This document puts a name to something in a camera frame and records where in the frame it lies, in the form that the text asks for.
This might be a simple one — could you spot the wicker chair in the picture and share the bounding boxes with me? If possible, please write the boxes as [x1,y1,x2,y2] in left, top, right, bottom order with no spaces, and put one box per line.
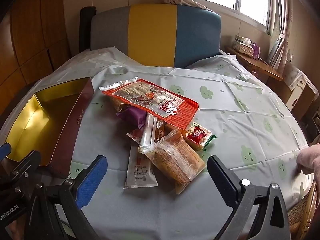
[286,180,318,240]

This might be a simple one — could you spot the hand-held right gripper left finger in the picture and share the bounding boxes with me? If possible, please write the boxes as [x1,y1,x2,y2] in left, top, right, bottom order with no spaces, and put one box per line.
[24,155,108,240]

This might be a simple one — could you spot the wooden nightstand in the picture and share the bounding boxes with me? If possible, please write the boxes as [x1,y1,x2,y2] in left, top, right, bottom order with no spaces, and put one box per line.
[225,45,285,90]

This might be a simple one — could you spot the grey yellow blue headboard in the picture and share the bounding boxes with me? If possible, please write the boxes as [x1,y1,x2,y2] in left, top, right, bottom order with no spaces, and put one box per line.
[90,4,222,68]

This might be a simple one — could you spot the green cracker packet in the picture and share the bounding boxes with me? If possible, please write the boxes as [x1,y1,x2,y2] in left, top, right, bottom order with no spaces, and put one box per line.
[186,135,218,152]

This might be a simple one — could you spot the pink fleece clothing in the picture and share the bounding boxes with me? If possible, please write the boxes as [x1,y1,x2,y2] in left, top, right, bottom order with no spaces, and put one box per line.
[296,144,320,178]

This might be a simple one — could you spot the tissue box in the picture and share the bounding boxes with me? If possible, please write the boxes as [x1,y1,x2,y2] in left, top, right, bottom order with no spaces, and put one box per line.
[232,37,259,55]

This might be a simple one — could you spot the small purple box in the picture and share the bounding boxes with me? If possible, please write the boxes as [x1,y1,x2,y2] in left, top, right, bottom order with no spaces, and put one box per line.
[251,44,262,59]

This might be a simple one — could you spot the purple snack packet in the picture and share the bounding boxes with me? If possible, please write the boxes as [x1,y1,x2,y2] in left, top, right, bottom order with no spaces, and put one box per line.
[116,106,147,128]

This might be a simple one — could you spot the large red candy packet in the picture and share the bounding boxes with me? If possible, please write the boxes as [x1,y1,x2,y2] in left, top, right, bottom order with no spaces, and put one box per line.
[98,78,200,132]

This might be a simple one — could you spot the small red label snack packet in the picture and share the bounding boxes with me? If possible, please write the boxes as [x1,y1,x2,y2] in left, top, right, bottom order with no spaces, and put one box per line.
[185,122,213,145]

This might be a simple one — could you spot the wooden wardrobe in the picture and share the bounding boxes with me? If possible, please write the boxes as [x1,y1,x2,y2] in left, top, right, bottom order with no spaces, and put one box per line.
[0,0,73,88]

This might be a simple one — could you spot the clear rice cracker packet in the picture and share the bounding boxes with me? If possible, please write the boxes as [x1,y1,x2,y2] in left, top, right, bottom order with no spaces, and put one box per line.
[138,128,207,195]

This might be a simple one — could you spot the gold tin box maroon sides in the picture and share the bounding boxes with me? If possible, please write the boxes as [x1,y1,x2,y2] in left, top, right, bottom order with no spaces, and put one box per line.
[0,77,94,178]

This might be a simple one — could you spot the white side cabinet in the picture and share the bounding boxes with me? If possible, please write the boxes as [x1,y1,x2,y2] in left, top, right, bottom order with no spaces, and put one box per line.
[285,72,318,114]

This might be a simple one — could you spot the white stick packet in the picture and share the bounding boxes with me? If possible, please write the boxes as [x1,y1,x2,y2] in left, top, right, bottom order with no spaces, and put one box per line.
[138,112,158,153]

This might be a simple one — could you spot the red twisted candy packet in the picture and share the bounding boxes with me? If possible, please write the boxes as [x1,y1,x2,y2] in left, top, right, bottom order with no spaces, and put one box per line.
[126,129,143,145]

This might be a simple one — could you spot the white floral snack bar packet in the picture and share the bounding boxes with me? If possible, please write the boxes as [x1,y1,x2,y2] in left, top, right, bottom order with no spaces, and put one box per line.
[123,144,158,189]

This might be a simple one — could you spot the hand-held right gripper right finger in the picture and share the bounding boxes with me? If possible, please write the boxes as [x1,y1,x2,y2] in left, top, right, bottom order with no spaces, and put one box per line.
[207,155,291,240]

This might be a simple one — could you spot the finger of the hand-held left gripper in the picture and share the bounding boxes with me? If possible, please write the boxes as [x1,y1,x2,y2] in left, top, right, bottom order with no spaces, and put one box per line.
[0,143,12,164]
[0,151,42,198]

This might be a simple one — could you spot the floral side curtain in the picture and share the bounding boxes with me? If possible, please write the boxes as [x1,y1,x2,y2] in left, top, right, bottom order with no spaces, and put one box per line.
[266,0,298,65]

